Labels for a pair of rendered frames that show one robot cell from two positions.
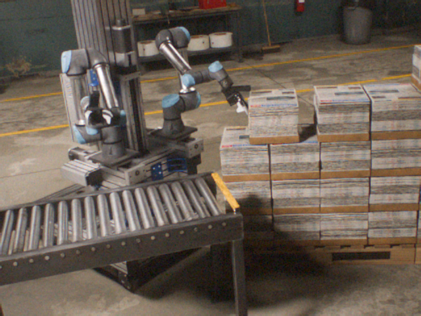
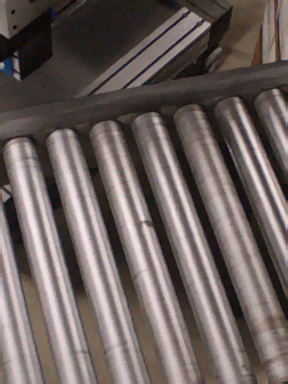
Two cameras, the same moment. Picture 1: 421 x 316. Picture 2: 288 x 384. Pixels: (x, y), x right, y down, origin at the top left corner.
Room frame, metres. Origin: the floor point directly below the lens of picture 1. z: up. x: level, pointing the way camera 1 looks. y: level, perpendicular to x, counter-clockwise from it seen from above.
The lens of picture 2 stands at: (1.82, 0.36, 1.82)
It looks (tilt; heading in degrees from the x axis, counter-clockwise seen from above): 59 degrees down; 352
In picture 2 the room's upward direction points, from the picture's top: 5 degrees clockwise
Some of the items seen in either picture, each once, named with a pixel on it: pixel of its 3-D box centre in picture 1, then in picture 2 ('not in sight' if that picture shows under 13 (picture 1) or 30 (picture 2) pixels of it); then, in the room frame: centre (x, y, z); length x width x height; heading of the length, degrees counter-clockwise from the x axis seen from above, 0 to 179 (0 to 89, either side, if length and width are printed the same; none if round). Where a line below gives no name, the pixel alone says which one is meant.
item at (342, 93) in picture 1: (340, 93); not in sight; (3.11, -0.81, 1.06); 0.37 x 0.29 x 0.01; 172
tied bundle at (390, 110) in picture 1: (391, 110); not in sight; (3.06, -1.10, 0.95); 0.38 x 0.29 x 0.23; 172
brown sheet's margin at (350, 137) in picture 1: (339, 126); not in sight; (3.09, -0.80, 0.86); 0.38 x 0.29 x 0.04; 172
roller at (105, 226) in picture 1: (104, 217); not in sight; (2.34, 0.52, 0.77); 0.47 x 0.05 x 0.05; 12
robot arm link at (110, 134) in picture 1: (108, 128); not in sight; (3.06, 0.57, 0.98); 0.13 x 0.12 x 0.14; 110
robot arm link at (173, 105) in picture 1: (172, 105); not in sight; (3.42, 0.21, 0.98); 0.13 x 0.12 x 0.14; 124
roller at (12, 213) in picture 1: (6, 235); not in sight; (2.24, 0.97, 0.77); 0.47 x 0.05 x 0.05; 12
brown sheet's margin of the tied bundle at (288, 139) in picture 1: (273, 135); not in sight; (3.04, -0.40, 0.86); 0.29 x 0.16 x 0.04; 83
